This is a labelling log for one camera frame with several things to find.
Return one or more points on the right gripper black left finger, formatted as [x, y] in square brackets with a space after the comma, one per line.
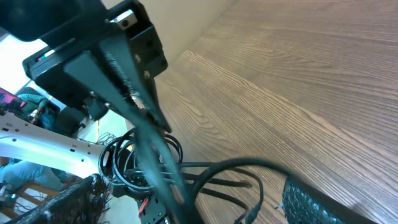
[81, 203]

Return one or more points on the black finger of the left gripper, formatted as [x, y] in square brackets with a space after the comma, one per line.
[113, 76]
[147, 52]

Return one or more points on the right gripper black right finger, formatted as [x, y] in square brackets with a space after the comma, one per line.
[305, 204]

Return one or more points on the person in background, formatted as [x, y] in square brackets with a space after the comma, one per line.
[17, 172]

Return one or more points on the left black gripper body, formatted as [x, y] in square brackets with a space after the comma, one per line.
[69, 28]

